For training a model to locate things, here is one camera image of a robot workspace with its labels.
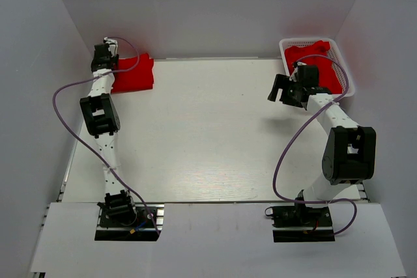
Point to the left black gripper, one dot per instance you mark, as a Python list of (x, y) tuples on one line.
[(115, 60)]

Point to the red t shirt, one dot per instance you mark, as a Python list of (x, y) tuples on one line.
[(139, 78)]

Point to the white plastic basket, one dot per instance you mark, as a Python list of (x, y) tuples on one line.
[(334, 52)]

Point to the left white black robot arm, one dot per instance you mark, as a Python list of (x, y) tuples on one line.
[(99, 113)]

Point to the red shirts pile in basket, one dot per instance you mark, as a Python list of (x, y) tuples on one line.
[(327, 74)]

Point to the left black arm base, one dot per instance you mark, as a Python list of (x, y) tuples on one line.
[(122, 220)]

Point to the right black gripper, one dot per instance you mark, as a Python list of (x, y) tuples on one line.
[(282, 81)]

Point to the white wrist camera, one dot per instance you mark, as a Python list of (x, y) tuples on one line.
[(294, 73), (113, 45)]

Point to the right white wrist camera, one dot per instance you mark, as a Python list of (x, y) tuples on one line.
[(294, 73)]

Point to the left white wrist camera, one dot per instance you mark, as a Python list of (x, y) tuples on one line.
[(113, 45)]

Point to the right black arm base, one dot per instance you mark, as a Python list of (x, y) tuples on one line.
[(298, 223)]

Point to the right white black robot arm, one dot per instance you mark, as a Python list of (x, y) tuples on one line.
[(349, 154)]

